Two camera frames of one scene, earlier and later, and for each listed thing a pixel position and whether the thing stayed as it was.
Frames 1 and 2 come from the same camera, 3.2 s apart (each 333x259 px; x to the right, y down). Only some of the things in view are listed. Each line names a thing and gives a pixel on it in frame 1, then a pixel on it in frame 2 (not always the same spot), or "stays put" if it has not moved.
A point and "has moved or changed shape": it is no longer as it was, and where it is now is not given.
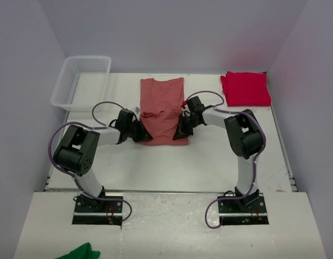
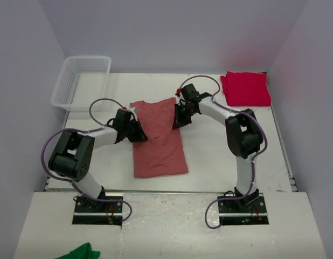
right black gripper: [182, 131] -> [179, 121]
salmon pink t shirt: [161, 102] has moved or changed shape
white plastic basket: [82, 82] stays put
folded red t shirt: [245, 89] stays put
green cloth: [83, 252] stays put
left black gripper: [143, 135] stays put
